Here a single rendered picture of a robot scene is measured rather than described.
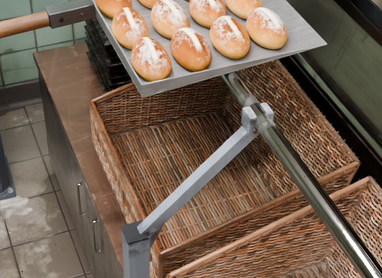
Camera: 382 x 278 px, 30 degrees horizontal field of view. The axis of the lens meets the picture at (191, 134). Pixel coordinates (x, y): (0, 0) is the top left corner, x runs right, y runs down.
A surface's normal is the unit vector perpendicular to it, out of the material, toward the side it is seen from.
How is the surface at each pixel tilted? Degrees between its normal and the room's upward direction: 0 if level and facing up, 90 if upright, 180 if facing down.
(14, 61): 90
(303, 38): 4
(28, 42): 90
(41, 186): 0
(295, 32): 4
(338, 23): 70
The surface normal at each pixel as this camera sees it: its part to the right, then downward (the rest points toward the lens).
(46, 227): 0.04, -0.74
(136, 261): 0.38, 0.63
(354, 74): -0.86, -0.04
